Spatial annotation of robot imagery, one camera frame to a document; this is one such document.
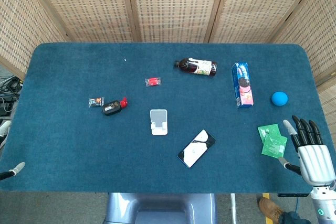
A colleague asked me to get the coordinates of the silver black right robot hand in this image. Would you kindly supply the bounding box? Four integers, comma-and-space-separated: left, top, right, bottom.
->
278, 115, 336, 185

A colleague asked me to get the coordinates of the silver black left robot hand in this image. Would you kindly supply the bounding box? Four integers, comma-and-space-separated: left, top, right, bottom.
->
0, 120, 26, 182

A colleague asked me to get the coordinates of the black smartphone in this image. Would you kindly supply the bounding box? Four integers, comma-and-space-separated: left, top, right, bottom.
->
177, 129, 216, 169

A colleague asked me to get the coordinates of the white phone stand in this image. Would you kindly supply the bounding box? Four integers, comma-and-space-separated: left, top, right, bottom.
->
150, 108, 169, 136

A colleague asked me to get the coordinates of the green sachet packet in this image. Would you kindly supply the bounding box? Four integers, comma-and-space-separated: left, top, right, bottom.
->
257, 123, 281, 145
261, 132, 288, 159

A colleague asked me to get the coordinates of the blue jeans leg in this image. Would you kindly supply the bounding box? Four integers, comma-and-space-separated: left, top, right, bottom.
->
278, 210, 312, 224

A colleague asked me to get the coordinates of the brown leather shoe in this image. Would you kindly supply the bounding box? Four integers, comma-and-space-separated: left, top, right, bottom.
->
259, 197, 285, 222

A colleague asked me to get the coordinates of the blue ball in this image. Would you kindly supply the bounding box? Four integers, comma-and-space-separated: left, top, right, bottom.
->
270, 91, 289, 107

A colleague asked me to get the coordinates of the white thin pole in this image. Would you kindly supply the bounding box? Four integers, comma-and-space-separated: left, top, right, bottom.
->
230, 194, 238, 224

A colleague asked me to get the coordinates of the blue cookie box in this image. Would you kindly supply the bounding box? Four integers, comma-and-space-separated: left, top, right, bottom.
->
231, 62, 255, 109

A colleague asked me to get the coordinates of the dark candy wrapper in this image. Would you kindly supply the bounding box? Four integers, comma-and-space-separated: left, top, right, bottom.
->
88, 97, 105, 109

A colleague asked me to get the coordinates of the black bottle red cap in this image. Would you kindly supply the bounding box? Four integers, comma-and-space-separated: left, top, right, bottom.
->
101, 97, 129, 116

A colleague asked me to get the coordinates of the woven bamboo screen panel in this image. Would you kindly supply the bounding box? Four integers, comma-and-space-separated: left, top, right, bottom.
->
271, 0, 336, 130
125, 0, 230, 43
0, 0, 68, 79
208, 0, 325, 44
26, 0, 137, 43

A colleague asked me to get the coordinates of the dark juice bottle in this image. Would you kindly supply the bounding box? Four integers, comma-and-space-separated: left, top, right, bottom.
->
174, 57, 218, 78

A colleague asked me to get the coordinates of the grey-blue robot torso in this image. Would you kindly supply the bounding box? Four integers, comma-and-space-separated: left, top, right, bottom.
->
103, 193, 218, 224

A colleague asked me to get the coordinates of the red candy wrapper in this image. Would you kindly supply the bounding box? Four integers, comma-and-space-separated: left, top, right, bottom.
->
144, 77, 162, 88

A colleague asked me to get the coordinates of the black cable bundle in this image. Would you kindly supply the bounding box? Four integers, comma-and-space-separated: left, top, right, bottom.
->
0, 75, 24, 116

